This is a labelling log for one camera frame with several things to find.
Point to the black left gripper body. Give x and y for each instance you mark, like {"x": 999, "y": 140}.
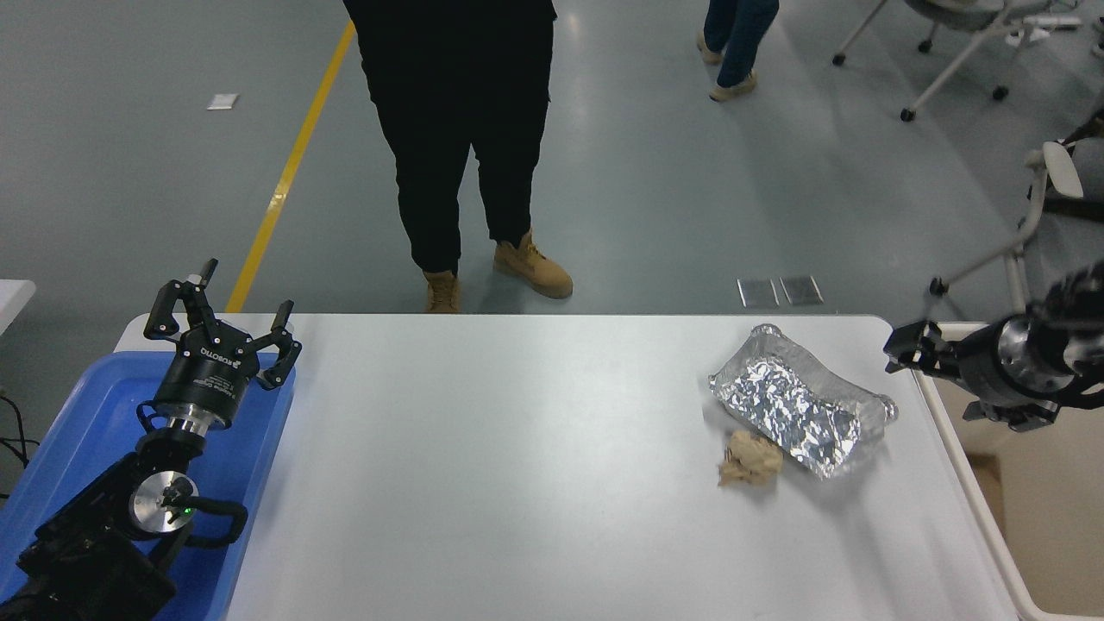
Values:
{"x": 207, "y": 375}

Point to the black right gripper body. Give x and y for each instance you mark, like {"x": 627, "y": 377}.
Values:
{"x": 981, "y": 362}

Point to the rectangular foil tray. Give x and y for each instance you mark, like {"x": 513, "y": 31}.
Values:
{"x": 793, "y": 405}

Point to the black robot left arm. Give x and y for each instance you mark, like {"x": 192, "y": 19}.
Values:
{"x": 95, "y": 526}

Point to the metal floor plate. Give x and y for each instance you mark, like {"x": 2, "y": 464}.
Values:
{"x": 759, "y": 291}
{"x": 802, "y": 290}

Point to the blue plastic tray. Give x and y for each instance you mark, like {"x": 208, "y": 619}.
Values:
{"x": 86, "y": 405}

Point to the white wheeled chair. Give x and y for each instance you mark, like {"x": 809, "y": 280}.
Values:
{"x": 957, "y": 65}
{"x": 1031, "y": 224}

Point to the large pale bin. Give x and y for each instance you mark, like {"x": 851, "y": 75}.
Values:
{"x": 1052, "y": 517}

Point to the white side table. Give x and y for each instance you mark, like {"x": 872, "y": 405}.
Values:
{"x": 13, "y": 302}

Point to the crumpled tan paper ball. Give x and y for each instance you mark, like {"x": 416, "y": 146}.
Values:
{"x": 750, "y": 459}

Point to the person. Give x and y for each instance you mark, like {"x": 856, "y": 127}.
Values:
{"x": 457, "y": 112}
{"x": 733, "y": 43}

